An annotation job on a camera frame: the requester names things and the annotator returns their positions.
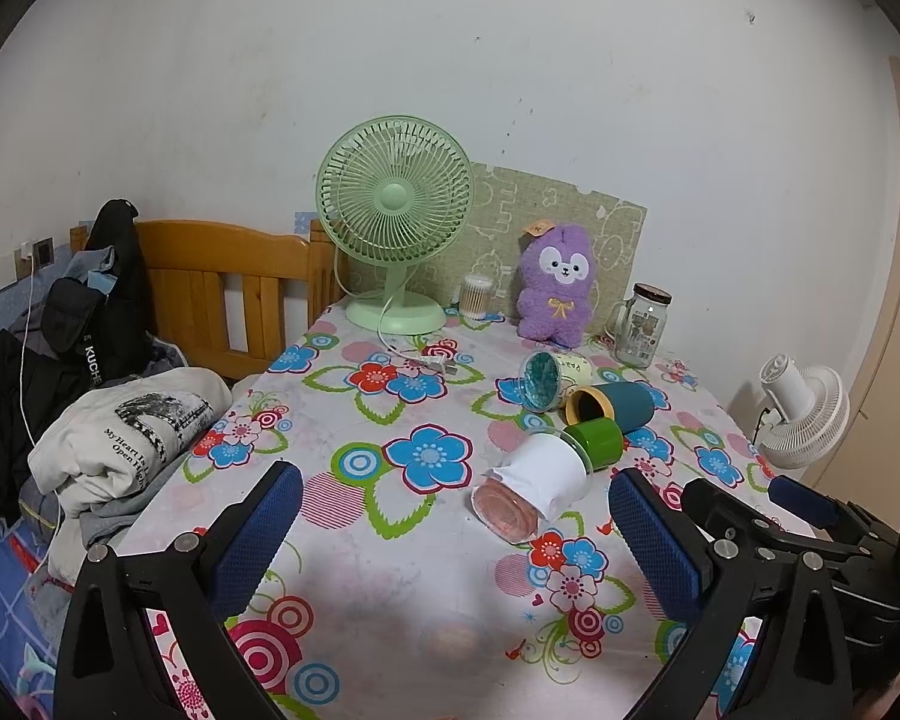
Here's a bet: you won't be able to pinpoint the glass jar mug with lid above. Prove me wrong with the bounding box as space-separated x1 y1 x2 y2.
606 283 673 368

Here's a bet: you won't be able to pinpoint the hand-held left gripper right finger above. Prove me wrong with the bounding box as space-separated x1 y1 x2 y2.
607 467 867 720

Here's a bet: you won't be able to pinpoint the blue bed sheet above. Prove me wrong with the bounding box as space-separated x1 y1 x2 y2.
0 510 72 720

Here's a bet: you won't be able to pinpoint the wooden bed headboard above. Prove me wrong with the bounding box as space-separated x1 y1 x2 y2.
70 219 346 382

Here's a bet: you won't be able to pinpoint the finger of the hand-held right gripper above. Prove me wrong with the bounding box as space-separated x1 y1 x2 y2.
681 478 796 550
767 474 900 565

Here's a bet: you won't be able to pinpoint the black jacket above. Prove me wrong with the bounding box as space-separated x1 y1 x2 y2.
0 326 83 518

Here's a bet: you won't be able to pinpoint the purple plush toy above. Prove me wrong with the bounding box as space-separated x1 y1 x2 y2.
515 221 599 341

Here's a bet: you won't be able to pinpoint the white printed sweatshirt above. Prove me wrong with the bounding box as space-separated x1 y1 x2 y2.
28 369 233 518

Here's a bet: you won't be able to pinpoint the teal cup with yellow rim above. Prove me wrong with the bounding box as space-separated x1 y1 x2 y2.
565 381 655 436

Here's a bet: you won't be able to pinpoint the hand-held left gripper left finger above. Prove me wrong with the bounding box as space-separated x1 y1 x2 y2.
52 460 305 720

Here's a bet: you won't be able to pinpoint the white clip fan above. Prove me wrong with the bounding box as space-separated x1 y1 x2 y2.
750 352 851 471

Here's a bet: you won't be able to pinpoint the clear cup with white sleeve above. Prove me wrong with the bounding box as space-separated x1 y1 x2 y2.
471 429 595 545

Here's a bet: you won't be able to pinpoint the white fan power cable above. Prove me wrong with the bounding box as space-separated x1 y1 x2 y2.
375 289 460 379

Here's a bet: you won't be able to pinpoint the green desk fan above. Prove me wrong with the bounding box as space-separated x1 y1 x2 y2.
315 115 475 334

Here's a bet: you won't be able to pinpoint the grey clothes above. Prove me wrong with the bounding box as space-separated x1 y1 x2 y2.
41 457 196 593

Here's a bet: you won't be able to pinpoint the green cup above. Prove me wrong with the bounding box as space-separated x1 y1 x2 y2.
562 417 623 475

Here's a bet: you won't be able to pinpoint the white charging cable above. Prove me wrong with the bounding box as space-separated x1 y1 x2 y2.
11 259 67 533

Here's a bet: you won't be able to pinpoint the pale cup with teal lid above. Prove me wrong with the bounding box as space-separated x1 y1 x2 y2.
519 350 593 413

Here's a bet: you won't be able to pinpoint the cotton swab container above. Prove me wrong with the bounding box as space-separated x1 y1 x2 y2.
460 275 496 318

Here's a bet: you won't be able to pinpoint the floral tablecloth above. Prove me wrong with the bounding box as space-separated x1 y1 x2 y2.
112 300 818 720

